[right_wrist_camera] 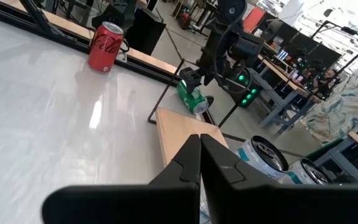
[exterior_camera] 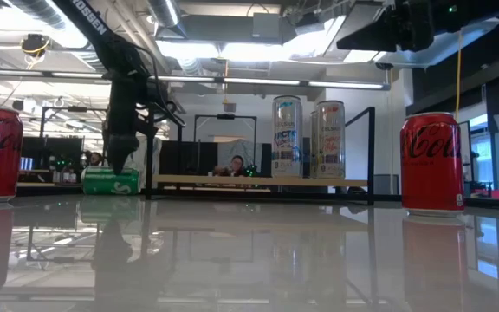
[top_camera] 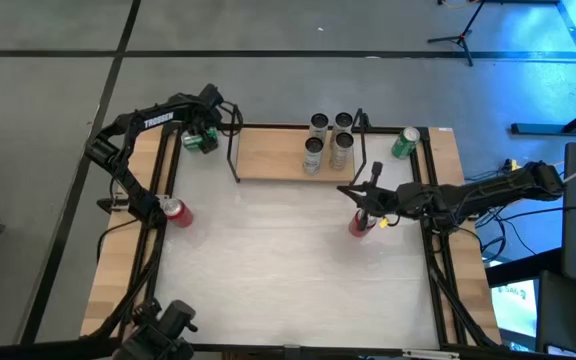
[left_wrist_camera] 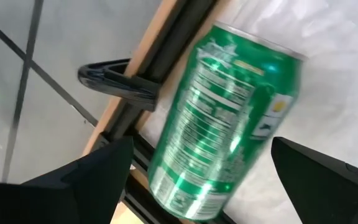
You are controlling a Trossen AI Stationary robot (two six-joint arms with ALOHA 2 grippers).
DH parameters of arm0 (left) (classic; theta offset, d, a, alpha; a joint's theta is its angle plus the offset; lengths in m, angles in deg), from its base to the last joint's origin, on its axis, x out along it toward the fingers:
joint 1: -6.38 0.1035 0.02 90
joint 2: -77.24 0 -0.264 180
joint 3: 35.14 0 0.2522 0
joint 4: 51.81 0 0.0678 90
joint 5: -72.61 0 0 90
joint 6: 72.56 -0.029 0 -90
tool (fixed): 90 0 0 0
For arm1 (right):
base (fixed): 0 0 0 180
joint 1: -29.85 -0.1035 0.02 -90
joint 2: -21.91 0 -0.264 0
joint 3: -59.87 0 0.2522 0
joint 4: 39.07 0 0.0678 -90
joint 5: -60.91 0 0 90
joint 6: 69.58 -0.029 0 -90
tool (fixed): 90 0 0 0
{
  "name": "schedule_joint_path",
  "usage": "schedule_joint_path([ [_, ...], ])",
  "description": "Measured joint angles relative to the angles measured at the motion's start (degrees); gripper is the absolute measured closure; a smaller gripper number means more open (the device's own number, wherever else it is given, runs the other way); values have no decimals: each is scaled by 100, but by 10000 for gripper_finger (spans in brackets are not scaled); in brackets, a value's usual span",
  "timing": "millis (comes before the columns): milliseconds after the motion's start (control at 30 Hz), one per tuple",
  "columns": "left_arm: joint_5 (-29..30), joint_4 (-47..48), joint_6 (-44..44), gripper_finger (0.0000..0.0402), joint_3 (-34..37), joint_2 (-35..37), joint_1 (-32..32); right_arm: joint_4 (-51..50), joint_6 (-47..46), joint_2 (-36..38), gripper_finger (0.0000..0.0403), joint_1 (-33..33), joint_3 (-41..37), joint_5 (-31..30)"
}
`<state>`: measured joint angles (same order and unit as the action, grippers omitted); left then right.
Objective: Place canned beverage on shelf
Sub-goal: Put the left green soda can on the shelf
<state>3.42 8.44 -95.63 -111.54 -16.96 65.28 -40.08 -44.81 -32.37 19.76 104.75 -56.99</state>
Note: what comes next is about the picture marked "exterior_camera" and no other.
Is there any person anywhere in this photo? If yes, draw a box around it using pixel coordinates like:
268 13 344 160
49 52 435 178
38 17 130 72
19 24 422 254
85 150 105 168
219 154 250 178

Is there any black ceiling camera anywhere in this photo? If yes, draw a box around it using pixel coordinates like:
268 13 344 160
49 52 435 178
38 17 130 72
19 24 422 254
20 33 51 57

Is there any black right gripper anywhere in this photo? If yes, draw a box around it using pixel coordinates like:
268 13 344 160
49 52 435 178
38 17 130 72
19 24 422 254
335 0 435 53

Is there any grey cloth cover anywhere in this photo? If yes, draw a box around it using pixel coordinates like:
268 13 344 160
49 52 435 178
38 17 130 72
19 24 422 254
217 138 264 177
134 136 163 188

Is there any long ceiling light bar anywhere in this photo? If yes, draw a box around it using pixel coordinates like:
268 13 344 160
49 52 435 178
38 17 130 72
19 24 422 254
0 68 392 91

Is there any silver corrugated duct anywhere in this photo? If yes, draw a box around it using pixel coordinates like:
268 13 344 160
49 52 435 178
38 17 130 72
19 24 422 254
69 49 112 75

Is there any Celsius can blue print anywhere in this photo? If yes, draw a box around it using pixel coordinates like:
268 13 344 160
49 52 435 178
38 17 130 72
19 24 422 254
271 94 304 178

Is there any Celsius can orange print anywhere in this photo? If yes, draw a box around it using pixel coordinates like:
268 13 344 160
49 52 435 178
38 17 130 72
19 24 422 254
314 100 347 179

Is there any grey waste bin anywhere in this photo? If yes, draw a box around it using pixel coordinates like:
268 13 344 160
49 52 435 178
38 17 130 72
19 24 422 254
373 173 400 196

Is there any black background rig frame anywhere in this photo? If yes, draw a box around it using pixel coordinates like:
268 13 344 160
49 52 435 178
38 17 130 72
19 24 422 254
39 106 111 144
192 114 258 177

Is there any black metal shelf end frame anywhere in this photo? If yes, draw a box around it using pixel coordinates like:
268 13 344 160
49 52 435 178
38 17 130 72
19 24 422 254
145 102 184 201

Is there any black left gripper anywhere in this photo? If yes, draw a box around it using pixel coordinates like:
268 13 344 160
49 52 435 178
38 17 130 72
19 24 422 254
103 75 149 175

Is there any green Sprite can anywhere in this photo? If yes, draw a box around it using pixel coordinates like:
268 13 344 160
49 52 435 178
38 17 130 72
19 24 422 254
81 166 140 196

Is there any yellow hanging cable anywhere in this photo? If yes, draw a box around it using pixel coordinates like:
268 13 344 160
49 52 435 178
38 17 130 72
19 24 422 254
454 29 463 123

